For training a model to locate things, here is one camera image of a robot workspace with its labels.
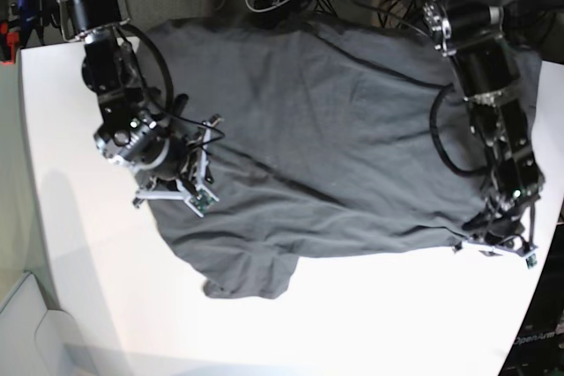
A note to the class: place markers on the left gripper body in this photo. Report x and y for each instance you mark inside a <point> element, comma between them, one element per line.
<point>515,196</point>

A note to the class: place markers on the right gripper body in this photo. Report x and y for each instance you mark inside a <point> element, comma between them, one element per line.
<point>139,143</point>

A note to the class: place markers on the dark grey t-shirt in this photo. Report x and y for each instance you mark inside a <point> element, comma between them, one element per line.
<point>327,149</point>

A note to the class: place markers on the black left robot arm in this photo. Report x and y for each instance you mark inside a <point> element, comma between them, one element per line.
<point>473,36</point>

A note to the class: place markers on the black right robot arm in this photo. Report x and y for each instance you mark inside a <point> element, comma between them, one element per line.
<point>135,95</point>

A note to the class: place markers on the red clamp tool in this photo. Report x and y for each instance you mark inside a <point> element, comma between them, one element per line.
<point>9,44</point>

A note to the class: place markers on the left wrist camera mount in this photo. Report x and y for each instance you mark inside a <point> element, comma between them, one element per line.
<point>495,232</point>

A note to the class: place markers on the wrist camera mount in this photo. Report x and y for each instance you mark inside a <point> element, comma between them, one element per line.
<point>495,232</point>
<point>181,171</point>

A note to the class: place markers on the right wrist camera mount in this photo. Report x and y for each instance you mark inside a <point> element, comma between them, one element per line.
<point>181,171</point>

